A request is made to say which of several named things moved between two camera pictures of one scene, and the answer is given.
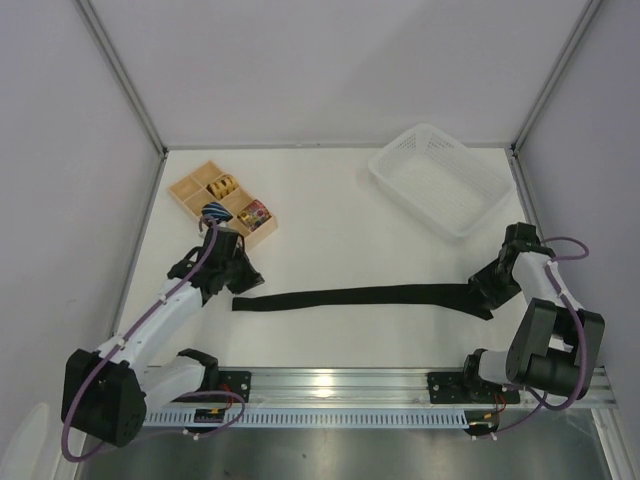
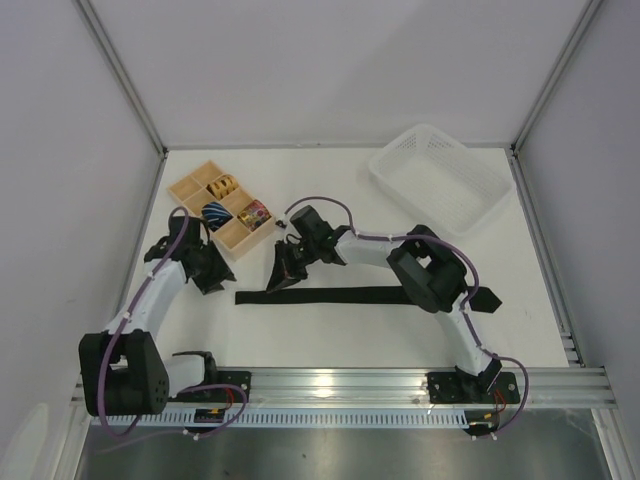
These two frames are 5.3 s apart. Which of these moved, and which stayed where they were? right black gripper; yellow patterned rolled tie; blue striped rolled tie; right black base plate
Moved: right black gripper
Stayed: blue striped rolled tie; right black base plate; yellow patterned rolled tie
